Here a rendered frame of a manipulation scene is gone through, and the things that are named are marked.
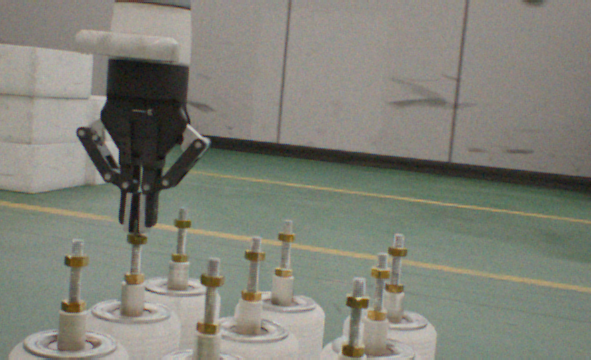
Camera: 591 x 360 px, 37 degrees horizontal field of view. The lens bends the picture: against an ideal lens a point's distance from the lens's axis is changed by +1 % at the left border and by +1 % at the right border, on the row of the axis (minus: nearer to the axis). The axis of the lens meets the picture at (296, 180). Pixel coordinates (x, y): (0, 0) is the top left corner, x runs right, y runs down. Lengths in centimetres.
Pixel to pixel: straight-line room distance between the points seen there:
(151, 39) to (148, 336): 27
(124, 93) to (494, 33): 504
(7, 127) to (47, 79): 23
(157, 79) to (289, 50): 526
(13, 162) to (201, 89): 303
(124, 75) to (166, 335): 24
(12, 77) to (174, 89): 263
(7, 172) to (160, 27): 268
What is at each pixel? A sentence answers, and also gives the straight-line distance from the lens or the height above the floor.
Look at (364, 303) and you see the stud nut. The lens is 66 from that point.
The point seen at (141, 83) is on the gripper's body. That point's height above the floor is 47.
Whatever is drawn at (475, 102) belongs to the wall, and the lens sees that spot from 575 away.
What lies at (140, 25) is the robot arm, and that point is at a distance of 80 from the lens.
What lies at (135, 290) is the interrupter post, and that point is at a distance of 85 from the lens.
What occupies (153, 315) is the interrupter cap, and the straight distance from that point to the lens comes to 85.
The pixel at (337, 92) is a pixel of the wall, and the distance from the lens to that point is 593.
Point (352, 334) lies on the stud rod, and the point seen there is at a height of 30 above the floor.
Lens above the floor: 48
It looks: 6 degrees down
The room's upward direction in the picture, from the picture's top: 5 degrees clockwise
